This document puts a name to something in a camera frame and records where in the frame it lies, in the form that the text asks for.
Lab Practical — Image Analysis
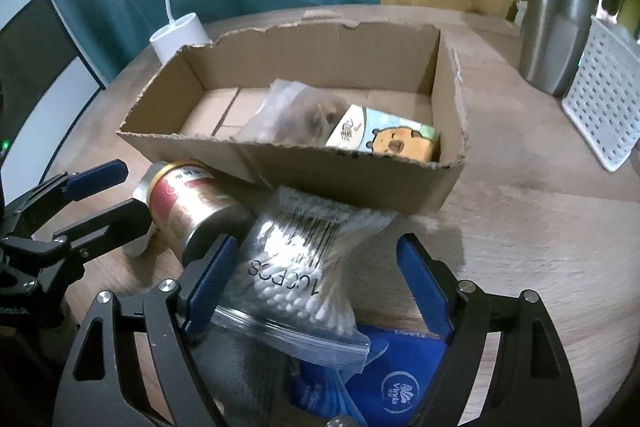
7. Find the white plastic basket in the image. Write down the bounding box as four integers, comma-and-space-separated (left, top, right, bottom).
561, 14, 640, 172

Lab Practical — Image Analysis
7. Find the bag of cotton swabs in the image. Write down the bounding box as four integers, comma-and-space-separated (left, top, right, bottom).
210, 186, 396, 375

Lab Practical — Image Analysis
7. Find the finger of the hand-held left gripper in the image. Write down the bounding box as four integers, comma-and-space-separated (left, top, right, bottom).
0, 159, 129, 238
50, 197, 154, 266

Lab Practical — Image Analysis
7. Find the stainless steel tumbler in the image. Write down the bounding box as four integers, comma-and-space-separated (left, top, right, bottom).
517, 0, 608, 98

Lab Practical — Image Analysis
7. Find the cartoon print tissue pack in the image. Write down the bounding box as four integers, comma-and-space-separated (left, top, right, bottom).
325, 103, 442, 164

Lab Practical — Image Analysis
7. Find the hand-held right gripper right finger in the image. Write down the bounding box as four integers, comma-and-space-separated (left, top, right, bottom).
396, 233, 583, 427

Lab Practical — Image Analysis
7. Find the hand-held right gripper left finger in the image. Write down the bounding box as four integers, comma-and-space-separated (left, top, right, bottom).
52, 234, 240, 427

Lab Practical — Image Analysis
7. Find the blue toilet paper roll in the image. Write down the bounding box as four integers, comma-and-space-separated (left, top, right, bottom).
290, 324, 448, 427

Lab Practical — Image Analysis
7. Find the brown cardboard box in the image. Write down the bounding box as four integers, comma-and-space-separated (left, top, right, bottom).
116, 21, 471, 217

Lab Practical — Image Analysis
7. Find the gold and red can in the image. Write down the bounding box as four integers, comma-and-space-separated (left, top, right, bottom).
132, 159, 253, 265

